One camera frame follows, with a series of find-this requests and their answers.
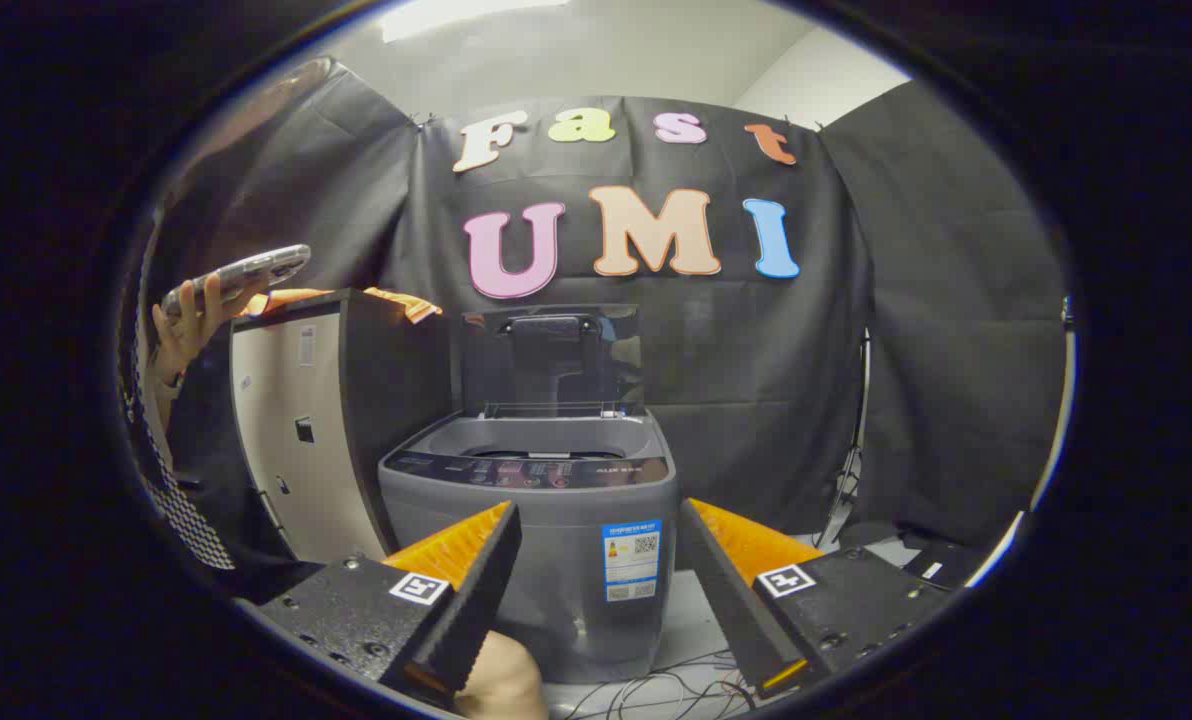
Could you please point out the black box with white label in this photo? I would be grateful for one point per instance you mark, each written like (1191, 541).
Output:
(941, 565)

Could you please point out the orange polo shirt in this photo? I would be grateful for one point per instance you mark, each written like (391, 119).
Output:
(411, 305)

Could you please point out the person's checkered clothing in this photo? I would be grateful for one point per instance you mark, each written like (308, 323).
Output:
(181, 500)

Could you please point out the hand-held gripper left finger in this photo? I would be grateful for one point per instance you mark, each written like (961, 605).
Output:
(476, 590)

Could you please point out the grey washing machine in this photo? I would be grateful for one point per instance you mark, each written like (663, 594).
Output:
(556, 560)

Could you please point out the black backdrop cloth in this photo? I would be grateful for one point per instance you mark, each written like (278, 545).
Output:
(756, 380)

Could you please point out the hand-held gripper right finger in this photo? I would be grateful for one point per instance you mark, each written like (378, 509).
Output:
(726, 590)

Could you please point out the smartphone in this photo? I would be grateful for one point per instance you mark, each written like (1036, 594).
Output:
(246, 270)

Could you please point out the metal light stand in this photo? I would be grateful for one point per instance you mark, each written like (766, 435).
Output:
(853, 450)

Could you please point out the beige and black cabinet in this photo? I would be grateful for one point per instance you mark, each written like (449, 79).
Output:
(296, 480)

